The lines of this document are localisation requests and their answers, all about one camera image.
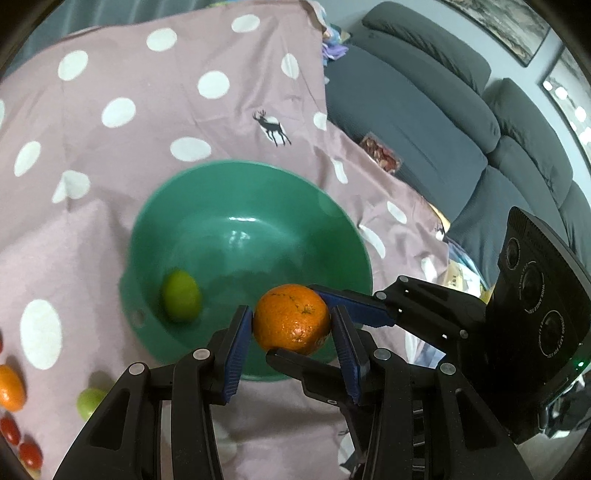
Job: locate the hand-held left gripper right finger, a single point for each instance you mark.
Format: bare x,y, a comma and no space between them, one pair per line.
346,360

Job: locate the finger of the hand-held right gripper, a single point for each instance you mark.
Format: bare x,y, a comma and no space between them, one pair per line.
304,374
364,307

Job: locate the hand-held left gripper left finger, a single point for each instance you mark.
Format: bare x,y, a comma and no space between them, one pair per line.
238,355

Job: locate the orange mandarin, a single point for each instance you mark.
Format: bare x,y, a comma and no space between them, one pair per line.
291,318
10,387

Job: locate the green plastic bowl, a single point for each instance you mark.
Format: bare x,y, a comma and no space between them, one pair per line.
258,240

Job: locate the green round fruit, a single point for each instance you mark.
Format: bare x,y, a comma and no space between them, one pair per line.
91,404
181,295

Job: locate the printed plastic bag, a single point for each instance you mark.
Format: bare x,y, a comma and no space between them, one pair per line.
457,272

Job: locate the clear snack packet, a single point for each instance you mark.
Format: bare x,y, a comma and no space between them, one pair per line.
381,152

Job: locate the grey sofa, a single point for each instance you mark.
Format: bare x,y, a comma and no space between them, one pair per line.
415,106

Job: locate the pink polka-dot blanket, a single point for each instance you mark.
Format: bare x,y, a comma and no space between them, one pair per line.
138,152

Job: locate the red cherry tomato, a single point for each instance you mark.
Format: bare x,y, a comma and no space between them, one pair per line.
9,429
30,454

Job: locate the colourful cloth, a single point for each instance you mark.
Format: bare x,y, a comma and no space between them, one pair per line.
330,32

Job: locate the framed wall picture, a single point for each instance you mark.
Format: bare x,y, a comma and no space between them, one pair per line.
570,97
503,23

